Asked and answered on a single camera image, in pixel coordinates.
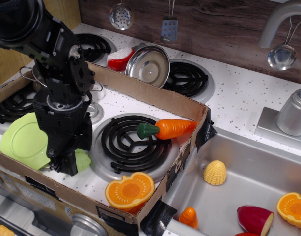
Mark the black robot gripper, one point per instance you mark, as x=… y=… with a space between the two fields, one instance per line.
x=68 y=128

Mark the light green toy broccoli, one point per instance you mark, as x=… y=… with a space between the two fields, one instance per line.
x=82 y=160

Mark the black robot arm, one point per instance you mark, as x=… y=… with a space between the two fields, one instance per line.
x=61 y=105

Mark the stainless steel pot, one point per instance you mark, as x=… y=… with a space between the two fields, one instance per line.
x=39 y=83

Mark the steel pot lid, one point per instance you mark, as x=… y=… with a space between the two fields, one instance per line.
x=149 y=64

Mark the grey stove knob under plate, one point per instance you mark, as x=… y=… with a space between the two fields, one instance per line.
x=46 y=169

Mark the front right black burner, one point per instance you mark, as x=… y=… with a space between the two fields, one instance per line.
x=117 y=149

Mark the grey stove knob centre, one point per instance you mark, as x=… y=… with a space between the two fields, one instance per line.
x=96 y=112

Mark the brown cardboard fence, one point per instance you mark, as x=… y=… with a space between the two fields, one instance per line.
x=62 y=195

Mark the light green plastic plate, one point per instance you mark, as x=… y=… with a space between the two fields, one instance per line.
x=25 y=142

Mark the front left black burner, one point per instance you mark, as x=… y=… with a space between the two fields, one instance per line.
x=16 y=106

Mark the grey oven knob front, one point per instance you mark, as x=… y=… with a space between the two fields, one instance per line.
x=85 y=226

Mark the orange toy carrot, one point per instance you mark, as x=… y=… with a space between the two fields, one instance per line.
x=166 y=128

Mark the yellow toy at bottom left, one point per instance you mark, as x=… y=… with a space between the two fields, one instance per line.
x=4 y=231

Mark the small orange toy bottle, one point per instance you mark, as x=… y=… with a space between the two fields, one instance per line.
x=189 y=218

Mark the back right black burner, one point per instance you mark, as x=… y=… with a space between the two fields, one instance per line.
x=191 y=80

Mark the yellow toy corn piece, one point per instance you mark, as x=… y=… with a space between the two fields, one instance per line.
x=215 y=173

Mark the hanging steel skimmer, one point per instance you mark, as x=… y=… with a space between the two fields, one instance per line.
x=121 y=16

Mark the hanging steel spatula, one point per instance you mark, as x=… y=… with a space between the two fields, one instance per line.
x=169 y=27

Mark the red toy piece bottom edge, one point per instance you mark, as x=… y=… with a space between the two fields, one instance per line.
x=246 y=234

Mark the red toy sweet potato half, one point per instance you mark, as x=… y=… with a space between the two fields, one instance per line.
x=255 y=219

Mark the orange pumpkin half in sink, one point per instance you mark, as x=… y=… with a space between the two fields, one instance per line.
x=289 y=208

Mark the hanging steel ladle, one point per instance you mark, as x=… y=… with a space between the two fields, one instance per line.
x=283 y=56

